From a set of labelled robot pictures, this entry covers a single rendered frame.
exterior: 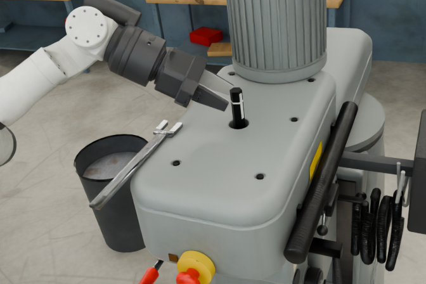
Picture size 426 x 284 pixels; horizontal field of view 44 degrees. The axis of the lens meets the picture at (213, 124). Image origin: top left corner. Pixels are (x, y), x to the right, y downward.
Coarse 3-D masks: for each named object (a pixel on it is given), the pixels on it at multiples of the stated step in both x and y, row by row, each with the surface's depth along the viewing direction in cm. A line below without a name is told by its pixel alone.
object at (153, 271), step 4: (160, 260) 93; (156, 264) 92; (160, 264) 93; (148, 268) 91; (152, 268) 91; (156, 268) 92; (148, 272) 90; (152, 272) 90; (156, 272) 91; (144, 276) 90; (148, 276) 90; (152, 276) 90; (156, 276) 90; (144, 280) 89; (148, 280) 89; (152, 280) 90
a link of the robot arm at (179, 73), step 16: (144, 32) 88; (144, 48) 86; (160, 48) 87; (176, 48) 92; (128, 64) 86; (144, 64) 86; (160, 64) 88; (176, 64) 88; (192, 64) 90; (144, 80) 87; (160, 80) 87; (176, 80) 86; (192, 80) 86; (176, 96) 86
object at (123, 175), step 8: (160, 128) 94; (176, 128) 94; (160, 136) 92; (168, 136) 92; (152, 144) 90; (144, 152) 88; (152, 152) 89; (136, 160) 86; (144, 160) 87; (128, 168) 85; (136, 168) 85; (120, 176) 83; (128, 176) 83; (112, 184) 82; (120, 184) 82; (104, 192) 80; (112, 192) 80; (96, 200) 79; (104, 200) 79; (96, 208) 78
